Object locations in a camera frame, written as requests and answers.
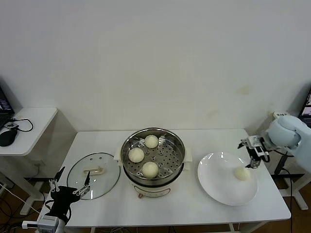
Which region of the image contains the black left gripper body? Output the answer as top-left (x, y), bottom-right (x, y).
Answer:
top-left (47, 186), bottom-right (81, 218)

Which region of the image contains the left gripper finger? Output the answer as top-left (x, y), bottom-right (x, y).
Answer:
top-left (48, 166), bottom-right (66, 192)
top-left (73, 171), bottom-right (91, 196)

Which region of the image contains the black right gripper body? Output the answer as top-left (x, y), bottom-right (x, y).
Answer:
top-left (250, 147), bottom-right (269, 166)

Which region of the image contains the white steamed baozi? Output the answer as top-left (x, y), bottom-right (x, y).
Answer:
top-left (128, 147), bottom-right (145, 163)
top-left (233, 166), bottom-right (251, 182)
top-left (141, 161), bottom-right (160, 179)
top-left (144, 134), bottom-right (160, 149)

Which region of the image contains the glass lid with cream handle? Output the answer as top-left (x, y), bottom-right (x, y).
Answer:
top-left (67, 152), bottom-right (121, 200)

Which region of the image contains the black computer mouse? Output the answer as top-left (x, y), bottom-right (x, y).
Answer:
top-left (0, 128), bottom-right (19, 147)

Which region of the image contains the perforated steel steamer basket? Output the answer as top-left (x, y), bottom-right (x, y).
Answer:
top-left (121, 128), bottom-right (186, 183)

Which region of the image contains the black flat floor bar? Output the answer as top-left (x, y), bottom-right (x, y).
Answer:
top-left (24, 177), bottom-right (57, 182)
top-left (271, 173), bottom-right (305, 181)

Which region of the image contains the white round plate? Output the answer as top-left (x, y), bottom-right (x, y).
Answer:
top-left (197, 152), bottom-right (259, 207)

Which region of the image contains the cream electric cooker base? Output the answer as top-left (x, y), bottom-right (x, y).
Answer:
top-left (114, 147), bottom-right (193, 199)

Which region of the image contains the black open laptop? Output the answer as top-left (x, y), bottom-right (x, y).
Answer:
top-left (0, 84), bottom-right (15, 129)
top-left (298, 88), bottom-right (311, 127)

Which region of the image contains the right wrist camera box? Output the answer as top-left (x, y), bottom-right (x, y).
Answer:
top-left (246, 136), bottom-right (265, 149)

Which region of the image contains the black cable with adapter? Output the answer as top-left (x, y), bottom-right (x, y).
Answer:
top-left (274, 150), bottom-right (304, 219)

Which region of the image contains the thin black looped cable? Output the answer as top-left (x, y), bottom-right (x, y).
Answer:
top-left (11, 118), bottom-right (34, 133)

